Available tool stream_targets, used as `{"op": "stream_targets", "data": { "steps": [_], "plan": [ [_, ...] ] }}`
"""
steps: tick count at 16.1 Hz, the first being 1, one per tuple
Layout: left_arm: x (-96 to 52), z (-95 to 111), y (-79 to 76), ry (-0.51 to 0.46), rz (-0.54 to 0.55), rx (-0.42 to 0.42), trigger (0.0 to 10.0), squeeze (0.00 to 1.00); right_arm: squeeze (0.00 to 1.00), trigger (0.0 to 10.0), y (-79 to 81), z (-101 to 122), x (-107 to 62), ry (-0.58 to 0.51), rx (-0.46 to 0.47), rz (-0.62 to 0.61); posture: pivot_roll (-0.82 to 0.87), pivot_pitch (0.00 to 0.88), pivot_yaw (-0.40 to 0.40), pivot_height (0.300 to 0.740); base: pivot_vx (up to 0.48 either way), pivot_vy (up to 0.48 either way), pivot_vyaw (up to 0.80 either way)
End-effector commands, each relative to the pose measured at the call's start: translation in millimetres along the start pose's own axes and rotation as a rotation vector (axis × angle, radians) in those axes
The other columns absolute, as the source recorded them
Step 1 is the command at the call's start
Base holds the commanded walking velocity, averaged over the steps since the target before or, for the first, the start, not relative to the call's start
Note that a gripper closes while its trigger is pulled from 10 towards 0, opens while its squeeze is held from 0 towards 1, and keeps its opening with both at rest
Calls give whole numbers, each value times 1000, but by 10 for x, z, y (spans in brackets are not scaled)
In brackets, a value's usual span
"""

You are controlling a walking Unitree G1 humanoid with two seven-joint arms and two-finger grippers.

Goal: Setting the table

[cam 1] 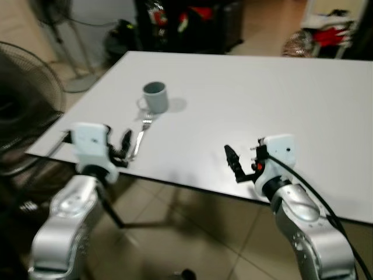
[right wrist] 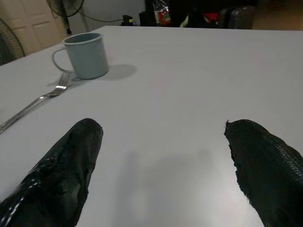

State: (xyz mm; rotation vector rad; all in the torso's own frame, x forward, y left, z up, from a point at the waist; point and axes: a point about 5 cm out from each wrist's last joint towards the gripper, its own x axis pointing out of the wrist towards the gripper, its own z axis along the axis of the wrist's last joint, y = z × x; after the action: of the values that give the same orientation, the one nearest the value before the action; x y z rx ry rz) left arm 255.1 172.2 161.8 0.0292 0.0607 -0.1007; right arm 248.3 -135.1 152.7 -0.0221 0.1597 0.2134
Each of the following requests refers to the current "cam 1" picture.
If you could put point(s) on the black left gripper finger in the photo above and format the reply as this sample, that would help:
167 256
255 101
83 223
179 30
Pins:
109 139
126 142

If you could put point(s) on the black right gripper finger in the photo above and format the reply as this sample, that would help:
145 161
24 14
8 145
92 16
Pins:
232 157

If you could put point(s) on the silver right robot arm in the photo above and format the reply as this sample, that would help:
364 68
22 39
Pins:
306 227

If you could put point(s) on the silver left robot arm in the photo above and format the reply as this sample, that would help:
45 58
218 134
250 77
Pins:
67 221

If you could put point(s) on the silver metal fork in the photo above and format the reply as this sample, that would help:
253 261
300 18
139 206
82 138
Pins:
140 137

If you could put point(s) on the black table leg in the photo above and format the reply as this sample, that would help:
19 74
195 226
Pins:
111 209

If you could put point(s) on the grey ceramic mug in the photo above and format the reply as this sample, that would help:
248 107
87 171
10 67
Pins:
157 98

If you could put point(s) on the black backpack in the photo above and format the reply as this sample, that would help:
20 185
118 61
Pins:
120 41

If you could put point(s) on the woven basket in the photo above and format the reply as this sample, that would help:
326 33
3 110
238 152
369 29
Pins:
297 44

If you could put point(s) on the red bag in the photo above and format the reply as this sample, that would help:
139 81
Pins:
330 37

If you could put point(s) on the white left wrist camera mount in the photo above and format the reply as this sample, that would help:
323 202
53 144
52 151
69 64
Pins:
90 143

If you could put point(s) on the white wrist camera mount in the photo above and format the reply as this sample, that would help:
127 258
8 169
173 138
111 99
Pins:
278 154
90 143

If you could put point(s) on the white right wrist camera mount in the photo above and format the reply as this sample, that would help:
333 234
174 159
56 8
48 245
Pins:
278 154

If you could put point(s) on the grey pedestal fan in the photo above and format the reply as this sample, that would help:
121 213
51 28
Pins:
81 83

